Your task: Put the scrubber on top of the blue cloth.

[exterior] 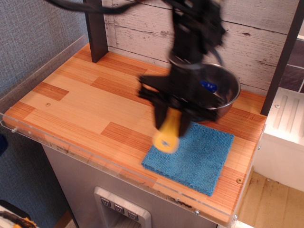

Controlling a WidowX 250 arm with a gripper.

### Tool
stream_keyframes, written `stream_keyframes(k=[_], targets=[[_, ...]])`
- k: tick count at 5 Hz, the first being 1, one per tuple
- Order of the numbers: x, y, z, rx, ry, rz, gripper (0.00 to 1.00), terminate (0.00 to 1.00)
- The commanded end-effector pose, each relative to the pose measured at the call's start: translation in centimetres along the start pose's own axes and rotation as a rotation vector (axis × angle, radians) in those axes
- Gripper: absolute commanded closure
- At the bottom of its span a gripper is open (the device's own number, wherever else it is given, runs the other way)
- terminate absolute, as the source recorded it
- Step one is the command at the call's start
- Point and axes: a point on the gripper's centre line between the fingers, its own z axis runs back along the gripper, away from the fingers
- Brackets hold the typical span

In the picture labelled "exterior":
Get black yellow object bottom left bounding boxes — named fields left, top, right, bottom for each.
left=0, top=200, right=37, bottom=228

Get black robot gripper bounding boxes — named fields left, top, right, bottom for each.
left=139, top=65, right=222, bottom=137

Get grey toy fridge cabinet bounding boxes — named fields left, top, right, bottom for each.
left=43, top=146, right=217, bottom=228

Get stainless steel bowl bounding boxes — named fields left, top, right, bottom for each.
left=184, top=63, right=241, bottom=121

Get dark upright post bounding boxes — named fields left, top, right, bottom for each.
left=260, top=0, right=304, bottom=116
left=85, top=13, right=108, bottom=63

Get silver dispenser button panel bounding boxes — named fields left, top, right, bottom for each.
left=94, top=186, right=152, bottom=228

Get blue toy grapes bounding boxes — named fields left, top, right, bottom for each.
left=200, top=81, right=218, bottom=93

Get clear acrylic edge guard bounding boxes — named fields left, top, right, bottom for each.
left=0, top=36, right=266, bottom=228

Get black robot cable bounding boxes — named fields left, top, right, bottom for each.
left=45, top=0, right=143, bottom=15

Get yellow scrubber brush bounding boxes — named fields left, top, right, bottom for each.
left=152, top=108, right=181, bottom=153

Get blue folded cloth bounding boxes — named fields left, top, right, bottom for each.
left=142, top=123, right=234, bottom=196

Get dark left upright post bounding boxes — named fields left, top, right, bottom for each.
left=85, top=13, right=108, bottom=63

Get dark right upright post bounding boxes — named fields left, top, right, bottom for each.
left=260, top=0, right=304, bottom=116

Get white toy sink unit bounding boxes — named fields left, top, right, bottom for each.
left=252, top=35, right=304, bottom=192

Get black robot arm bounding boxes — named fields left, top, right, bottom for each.
left=139, top=0, right=225, bottom=136

